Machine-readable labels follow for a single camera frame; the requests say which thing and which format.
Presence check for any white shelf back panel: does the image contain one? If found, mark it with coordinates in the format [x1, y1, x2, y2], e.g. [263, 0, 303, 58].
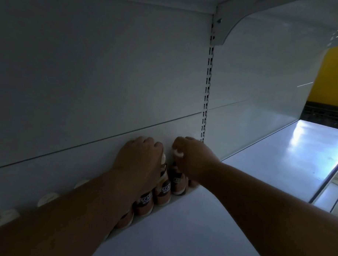
[0, 0, 214, 230]
[206, 4, 338, 165]

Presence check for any white slotted shelf upright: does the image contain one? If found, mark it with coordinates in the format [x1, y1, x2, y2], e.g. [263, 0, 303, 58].
[201, 13, 217, 143]

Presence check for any white shelf bracket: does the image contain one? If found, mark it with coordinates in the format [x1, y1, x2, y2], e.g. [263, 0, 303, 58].
[211, 0, 276, 48]

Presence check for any person's right forearm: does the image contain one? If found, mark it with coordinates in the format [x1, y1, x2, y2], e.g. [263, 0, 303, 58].
[194, 160, 338, 256]

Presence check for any person's left forearm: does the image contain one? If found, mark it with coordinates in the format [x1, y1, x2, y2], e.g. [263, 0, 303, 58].
[0, 164, 146, 256]

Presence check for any person's right hand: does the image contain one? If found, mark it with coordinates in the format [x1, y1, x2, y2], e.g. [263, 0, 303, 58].
[170, 136, 222, 187]

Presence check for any white lower shelf board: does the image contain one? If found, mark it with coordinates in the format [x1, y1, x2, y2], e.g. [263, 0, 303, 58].
[309, 154, 338, 214]

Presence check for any row of brown drink bottles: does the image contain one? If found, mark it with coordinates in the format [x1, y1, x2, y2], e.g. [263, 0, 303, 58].
[0, 171, 201, 239]

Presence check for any brown coffee bottle white cap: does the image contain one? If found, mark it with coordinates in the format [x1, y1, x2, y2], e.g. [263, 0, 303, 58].
[154, 152, 173, 207]
[169, 149, 189, 197]

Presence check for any white metal shelf board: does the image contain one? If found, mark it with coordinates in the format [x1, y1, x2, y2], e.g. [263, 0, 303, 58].
[89, 112, 338, 256]

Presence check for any person's left hand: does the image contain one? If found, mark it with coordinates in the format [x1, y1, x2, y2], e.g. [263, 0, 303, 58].
[111, 135, 165, 195]

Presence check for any black plastic crate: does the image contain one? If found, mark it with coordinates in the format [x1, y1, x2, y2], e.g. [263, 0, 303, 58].
[300, 100, 338, 130]

